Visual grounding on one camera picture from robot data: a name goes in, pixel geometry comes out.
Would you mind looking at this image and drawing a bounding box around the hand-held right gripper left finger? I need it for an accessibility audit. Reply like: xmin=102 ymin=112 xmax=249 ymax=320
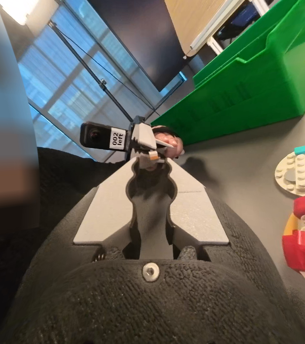
xmin=73 ymin=157 xmax=137 ymax=259

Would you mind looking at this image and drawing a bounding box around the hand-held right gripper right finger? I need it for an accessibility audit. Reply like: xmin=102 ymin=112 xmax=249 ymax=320
xmin=166 ymin=158 xmax=230 ymax=259

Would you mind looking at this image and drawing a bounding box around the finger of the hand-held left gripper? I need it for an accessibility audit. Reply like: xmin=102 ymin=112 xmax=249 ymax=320
xmin=131 ymin=123 xmax=158 ymax=149
xmin=133 ymin=149 xmax=167 ymax=168

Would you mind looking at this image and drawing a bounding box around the green plastic bin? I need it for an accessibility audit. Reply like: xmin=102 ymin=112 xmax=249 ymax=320
xmin=151 ymin=0 xmax=305 ymax=147

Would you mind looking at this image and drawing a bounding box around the white round studded plate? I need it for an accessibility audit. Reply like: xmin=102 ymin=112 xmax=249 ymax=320
xmin=274 ymin=140 xmax=305 ymax=196

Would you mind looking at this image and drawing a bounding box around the person's left hand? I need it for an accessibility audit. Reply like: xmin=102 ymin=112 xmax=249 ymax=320
xmin=152 ymin=125 xmax=184 ymax=159

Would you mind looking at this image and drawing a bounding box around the person's black clothing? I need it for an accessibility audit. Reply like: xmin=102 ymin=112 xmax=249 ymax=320
xmin=0 ymin=146 xmax=132 ymax=323

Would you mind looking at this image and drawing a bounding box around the black light stand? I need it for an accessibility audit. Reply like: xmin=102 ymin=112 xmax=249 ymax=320
xmin=48 ymin=20 xmax=159 ymax=122

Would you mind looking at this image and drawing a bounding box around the colourful brick assembly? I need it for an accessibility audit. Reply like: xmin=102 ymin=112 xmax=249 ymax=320
xmin=281 ymin=194 xmax=305 ymax=307

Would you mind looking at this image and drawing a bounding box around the bright rectangular light panel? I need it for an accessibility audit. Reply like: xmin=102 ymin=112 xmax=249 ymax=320
xmin=0 ymin=0 xmax=43 ymax=26

